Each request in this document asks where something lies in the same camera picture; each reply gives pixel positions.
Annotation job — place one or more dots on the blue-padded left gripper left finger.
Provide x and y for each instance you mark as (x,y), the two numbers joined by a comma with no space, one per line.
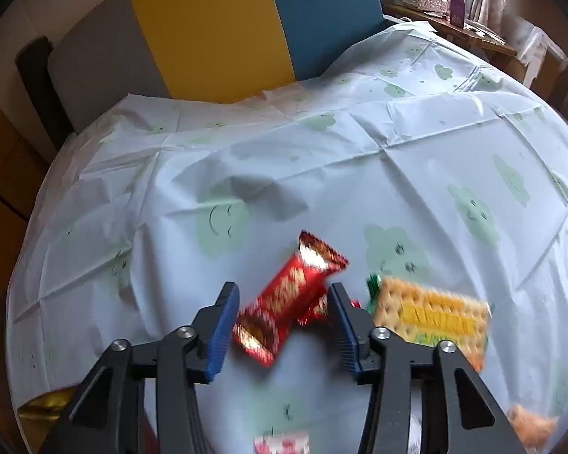
(105,412)

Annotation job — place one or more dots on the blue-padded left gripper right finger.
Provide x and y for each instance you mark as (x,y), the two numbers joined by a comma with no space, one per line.
(458,412)

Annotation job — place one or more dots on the red foil snack bar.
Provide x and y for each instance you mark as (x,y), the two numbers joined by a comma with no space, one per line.
(263,327)

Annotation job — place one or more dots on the brown pastry clear bag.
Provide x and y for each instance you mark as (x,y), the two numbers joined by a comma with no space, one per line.
(533,430)

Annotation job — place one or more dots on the red and gold tin box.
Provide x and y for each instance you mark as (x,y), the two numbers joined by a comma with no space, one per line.
(37,416)

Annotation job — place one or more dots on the green-ended cracker pack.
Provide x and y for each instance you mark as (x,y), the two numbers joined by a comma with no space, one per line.
(427,316)

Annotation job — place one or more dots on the red and white candy packet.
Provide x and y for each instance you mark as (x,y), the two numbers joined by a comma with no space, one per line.
(296,442)

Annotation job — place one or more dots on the pale green-patterned tablecloth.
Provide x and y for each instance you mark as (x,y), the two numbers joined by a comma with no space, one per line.
(409,156)

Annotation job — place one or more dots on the wooden side table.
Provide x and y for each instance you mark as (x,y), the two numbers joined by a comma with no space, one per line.
(499,53)

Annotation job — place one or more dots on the white cardboard box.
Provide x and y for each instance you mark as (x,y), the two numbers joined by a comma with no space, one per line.
(542,58)

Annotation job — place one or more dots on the grey yellow blue headboard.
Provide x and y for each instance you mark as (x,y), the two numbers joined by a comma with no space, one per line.
(219,51)

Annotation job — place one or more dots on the purple small box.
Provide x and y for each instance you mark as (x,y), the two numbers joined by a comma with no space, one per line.
(456,12)

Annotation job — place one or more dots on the pink tissue box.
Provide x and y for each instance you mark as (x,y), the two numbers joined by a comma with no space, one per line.
(439,7)

